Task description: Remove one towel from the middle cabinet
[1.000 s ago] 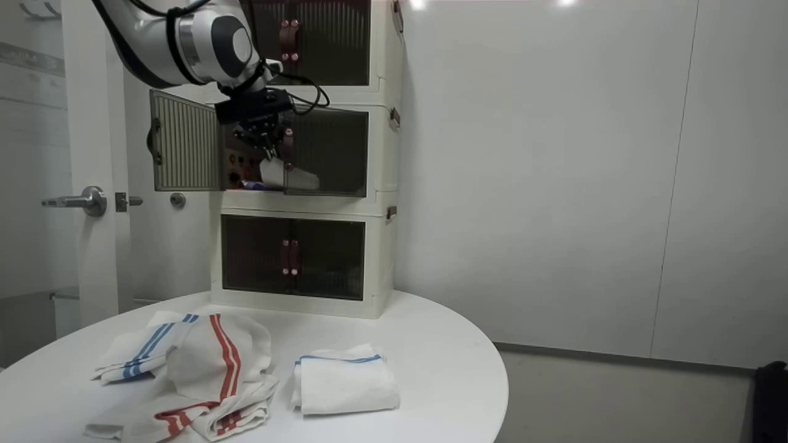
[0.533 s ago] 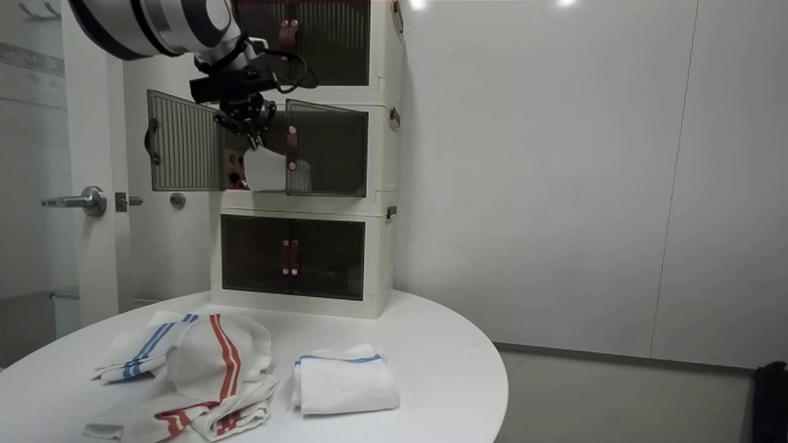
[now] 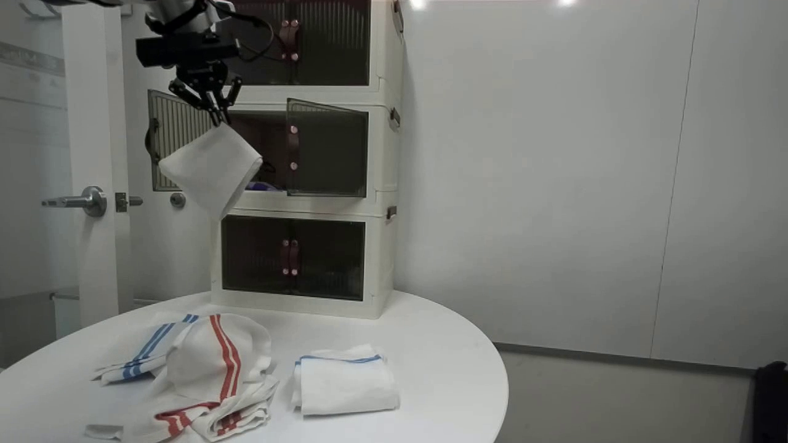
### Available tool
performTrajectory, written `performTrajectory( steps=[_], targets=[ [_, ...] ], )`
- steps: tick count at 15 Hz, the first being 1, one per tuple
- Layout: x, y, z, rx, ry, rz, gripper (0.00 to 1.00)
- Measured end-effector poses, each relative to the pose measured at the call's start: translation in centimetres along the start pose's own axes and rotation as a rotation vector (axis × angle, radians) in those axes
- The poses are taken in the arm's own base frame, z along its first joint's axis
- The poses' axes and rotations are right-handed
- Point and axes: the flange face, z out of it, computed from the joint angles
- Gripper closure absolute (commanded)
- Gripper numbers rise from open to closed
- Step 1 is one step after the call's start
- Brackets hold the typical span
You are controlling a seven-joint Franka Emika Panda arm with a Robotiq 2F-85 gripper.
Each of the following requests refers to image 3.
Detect black door pull strap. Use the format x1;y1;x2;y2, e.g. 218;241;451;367
144;117;165;167

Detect white towel thin red stripes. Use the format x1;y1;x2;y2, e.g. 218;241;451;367
155;122;266;221

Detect white room door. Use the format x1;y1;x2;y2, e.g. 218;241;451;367
59;0;135;328

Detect tinted cabinet door copper edge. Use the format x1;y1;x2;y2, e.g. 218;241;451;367
283;97;373;200

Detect ribbed translucent cabinet door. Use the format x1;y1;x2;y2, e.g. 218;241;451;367
145;86;222;197

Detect silver door lever handle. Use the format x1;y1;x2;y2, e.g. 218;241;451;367
39;184;112;221

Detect white stackable cabinet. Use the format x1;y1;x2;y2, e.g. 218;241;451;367
218;102;405;221
215;0;407;112
209;212;398;320

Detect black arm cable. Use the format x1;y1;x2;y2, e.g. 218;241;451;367
220;8;279;64

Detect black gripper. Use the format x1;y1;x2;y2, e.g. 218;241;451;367
168;61;247;129

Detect white towel blue stripes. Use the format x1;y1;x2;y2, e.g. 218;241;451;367
92;310;203;386

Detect black bin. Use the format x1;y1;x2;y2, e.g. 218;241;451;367
749;360;788;443

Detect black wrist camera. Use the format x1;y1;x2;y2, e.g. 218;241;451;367
134;36;247;69

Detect silver door latch plate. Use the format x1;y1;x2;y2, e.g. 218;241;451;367
113;189;145;215

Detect white towel wide red stripes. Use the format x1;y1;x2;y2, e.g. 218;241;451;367
85;314;280;443

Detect folded white towel blue edge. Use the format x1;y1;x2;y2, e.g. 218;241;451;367
285;352;405;419

